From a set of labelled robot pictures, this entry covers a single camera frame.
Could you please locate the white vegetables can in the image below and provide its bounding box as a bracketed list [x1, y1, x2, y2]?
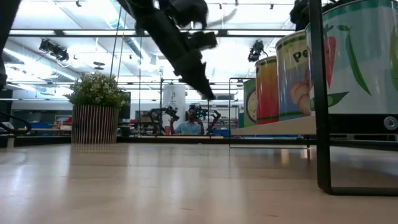
[305, 0, 398, 115]

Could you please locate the green soup can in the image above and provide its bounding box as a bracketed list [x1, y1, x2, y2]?
[243, 78, 257, 128]

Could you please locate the orange-red pineapple can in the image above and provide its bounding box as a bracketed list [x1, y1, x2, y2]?
[254, 55, 280, 125]

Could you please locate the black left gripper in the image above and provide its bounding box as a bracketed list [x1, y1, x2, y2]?
[161, 29, 218, 100]

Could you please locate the green plant striped pot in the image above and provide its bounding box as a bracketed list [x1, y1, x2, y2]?
[63, 72, 130, 145]

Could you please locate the person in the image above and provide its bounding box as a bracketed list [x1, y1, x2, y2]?
[169, 107, 205, 136]

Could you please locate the wooden shelf black metal frame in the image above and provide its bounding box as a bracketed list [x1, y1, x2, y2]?
[229, 0, 398, 196]

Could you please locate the black aluminium rig frame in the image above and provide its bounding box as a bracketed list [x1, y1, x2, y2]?
[9, 29, 398, 152]

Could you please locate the peaches can lavender label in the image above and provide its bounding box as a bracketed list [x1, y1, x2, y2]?
[275, 30, 313, 121]

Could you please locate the white pillar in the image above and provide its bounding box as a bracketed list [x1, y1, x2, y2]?
[162, 83, 187, 134]

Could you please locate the black ceiling spotlight cluster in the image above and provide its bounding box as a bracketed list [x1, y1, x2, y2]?
[39, 39, 70, 62]

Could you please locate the black monitor screen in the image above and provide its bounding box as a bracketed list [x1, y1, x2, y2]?
[119, 91, 132, 121]

